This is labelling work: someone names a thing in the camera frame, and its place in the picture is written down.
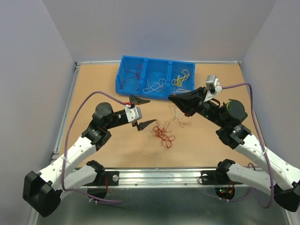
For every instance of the aluminium left rail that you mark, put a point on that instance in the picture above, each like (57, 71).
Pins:
(56, 150)

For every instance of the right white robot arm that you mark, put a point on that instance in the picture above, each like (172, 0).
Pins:
(238, 137)

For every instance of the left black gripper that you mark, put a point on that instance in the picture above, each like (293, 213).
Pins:
(136, 101)

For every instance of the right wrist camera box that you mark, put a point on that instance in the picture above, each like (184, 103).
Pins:
(213, 84)

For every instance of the blue three-compartment bin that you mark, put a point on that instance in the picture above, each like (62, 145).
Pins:
(154, 78)

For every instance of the aluminium rail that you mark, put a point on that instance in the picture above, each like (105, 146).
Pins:
(56, 150)
(146, 178)

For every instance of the aluminium front rail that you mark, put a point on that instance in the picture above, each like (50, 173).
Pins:
(146, 178)

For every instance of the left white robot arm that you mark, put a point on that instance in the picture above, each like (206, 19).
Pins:
(45, 189)

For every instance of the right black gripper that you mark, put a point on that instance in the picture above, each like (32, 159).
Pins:
(189, 102)

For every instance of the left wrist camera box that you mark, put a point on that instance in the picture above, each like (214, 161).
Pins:
(133, 114)

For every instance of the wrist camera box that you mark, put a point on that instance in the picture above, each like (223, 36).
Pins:
(213, 84)
(133, 114)

